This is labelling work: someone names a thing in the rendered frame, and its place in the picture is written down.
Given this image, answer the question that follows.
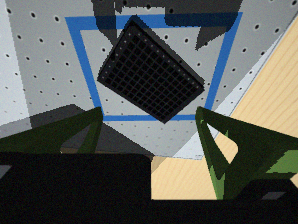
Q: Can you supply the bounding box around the blue tape outline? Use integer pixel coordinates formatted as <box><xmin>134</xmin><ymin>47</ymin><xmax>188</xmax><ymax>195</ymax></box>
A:
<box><xmin>65</xmin><ymin>12</ymin><xmax>243</xmax><ymax>121</ymax></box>

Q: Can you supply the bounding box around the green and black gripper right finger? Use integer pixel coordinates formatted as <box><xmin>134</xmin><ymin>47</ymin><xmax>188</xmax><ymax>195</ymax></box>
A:
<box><xmin>195</xmin><ymin>106</ymin><xmax>298</xmax><ymax>199</ymax></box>

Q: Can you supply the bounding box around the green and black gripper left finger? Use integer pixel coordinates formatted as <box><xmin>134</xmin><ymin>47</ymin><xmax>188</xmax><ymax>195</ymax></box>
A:
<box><xmin>0</xmin><ymin>107</ymin><xmax>103</xmax><ymax>153</ymax></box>

